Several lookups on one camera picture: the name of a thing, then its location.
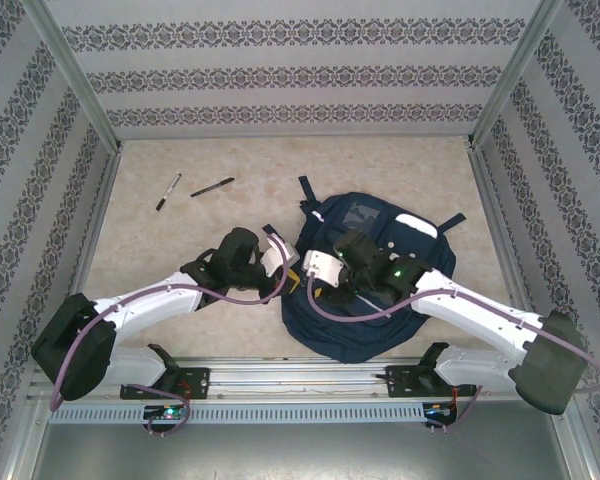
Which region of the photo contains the navy blue student backpack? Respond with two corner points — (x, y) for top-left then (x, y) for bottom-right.
(279, 174), (468, 366)

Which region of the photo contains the all-black pen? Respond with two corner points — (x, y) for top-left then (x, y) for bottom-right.
(189, 176), (236, 198)

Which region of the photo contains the black marker with white barrel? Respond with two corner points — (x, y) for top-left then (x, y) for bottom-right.
(154, 173), (183, 212)

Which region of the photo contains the grey sheet metal shelf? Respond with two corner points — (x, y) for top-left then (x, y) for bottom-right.
(27, 419), (599, 480)

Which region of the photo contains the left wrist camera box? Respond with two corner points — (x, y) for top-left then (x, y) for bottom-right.
(259, 234), (301, 277)

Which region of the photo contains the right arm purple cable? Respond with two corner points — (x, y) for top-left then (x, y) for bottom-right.
(304, 271), (600, 434)

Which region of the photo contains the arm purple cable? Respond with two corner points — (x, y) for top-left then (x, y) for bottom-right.
(304, 271), (600, 434)
(49, 234), (288, 437)

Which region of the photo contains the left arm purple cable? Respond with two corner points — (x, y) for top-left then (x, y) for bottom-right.
(49, 234), (288, 437)

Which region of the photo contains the aluminium mounting rail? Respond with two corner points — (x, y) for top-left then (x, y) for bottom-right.
(27, 355), (574, 402)

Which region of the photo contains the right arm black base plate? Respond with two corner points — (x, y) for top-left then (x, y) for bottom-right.
(387, 364), (479, 399)

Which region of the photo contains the grey slotted cable duct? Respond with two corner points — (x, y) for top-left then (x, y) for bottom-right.
(47, 403), (427, 425)

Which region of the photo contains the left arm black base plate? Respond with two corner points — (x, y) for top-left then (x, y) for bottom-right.
(119, 367), (212, 401)

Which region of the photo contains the aluminium table side rail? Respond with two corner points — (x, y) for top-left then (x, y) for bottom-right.
(472, 147), (549, 359)
(48, 149), (124, 364)

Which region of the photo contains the aluminium frame post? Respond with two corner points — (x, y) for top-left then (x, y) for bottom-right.
(22, 0), (125, 154)
(468, 0), (565, 150)

